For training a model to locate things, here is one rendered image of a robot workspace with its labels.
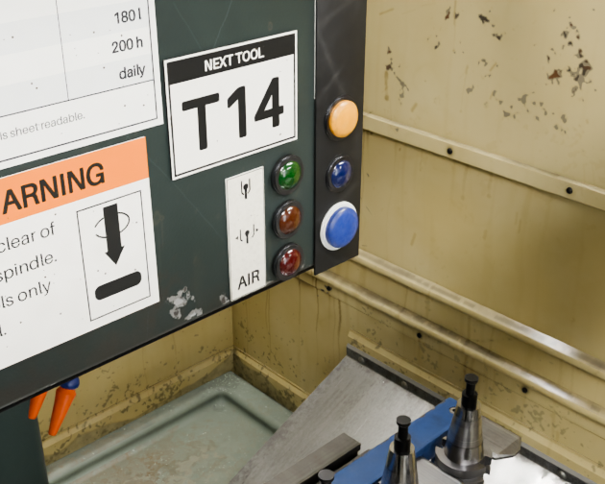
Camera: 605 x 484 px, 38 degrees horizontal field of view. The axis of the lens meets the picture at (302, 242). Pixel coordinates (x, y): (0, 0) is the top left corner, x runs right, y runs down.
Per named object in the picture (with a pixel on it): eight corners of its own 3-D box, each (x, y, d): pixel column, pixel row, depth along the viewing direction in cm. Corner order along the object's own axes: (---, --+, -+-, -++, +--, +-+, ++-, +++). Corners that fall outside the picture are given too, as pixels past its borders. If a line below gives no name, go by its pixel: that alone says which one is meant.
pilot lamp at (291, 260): (303, 272, 61) (303, 244, 60) (280, 283, 60) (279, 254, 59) (298, 269, 62) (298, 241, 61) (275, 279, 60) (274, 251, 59)
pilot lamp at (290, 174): (303, 187, 58) (303, 156, 57) (279, 197, 57) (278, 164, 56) (298, 184, 59) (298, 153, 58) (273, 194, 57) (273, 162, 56)
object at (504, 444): (529, 446, 103) (530, 440, 103) (502, 467, 100) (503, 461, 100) (480, 418, 108) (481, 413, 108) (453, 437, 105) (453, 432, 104)
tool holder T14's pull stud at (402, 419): (399, 440, 91) (399, 412, 89) (413, 446, 90) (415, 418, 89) (390, 448, 90) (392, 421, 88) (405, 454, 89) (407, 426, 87)
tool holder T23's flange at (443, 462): (448, 444, 105) (450, 427, 104) (497, 463, 102) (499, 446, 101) (424, 474, 100) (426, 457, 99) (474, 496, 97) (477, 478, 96)
